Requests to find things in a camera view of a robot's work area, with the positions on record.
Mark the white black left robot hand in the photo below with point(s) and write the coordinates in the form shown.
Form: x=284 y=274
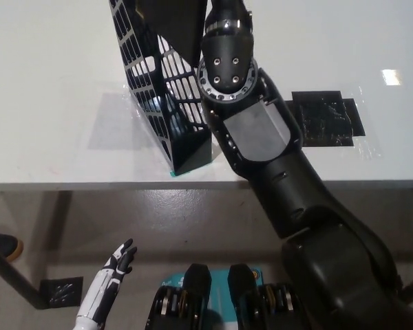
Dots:
x=105 y=288

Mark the black mesh file shelf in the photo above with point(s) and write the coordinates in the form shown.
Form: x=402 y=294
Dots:
x=192 y=151

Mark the black tape patch on floor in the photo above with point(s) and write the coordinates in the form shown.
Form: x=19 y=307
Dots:
x=62 y=292

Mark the black metal table leg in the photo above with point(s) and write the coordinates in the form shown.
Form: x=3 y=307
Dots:
x=19 y=283

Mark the black shoe with tan sole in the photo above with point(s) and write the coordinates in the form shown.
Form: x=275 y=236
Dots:
x=5 y=245

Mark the teal tape strip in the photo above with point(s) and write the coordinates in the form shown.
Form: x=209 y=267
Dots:
x=176 y=174

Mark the black tape patch on table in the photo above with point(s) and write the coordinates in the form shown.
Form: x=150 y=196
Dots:
x=327 y=117

